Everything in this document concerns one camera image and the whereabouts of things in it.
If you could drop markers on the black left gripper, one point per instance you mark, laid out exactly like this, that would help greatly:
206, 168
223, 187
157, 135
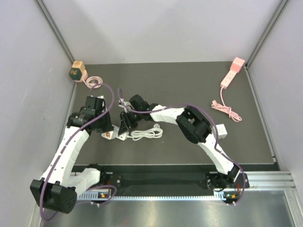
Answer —
108, 127

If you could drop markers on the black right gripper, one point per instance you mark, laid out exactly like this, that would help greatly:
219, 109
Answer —
126, 122

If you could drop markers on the white power strip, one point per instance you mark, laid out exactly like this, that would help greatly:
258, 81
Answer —
122, 136

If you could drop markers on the white tiger cube plug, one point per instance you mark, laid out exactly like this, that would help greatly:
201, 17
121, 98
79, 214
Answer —
109, 135

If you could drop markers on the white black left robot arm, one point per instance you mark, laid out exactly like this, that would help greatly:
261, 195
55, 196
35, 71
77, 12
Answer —
56, 189

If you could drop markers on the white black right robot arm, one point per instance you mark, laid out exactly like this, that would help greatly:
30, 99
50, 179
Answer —
195, 124

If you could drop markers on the green wooden hexagon socket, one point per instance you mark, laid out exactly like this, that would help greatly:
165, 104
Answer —
78, 72

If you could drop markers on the white cube adapter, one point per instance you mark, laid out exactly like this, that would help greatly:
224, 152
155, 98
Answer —
221, 129

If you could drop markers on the pink power strip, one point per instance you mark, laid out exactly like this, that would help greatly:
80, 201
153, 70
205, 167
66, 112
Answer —
228, 79

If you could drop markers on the pink cube adapter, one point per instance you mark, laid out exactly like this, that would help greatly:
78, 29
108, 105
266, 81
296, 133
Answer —
237, 64

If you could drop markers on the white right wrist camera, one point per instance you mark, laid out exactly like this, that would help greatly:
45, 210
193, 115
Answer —
125, 105

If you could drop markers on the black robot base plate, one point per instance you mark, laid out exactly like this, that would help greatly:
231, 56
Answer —
167, 180

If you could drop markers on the grey cable duct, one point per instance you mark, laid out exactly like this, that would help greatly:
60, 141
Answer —
96, 196

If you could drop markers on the aluminium frame rail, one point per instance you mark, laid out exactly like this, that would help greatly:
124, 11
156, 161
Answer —
276, 180

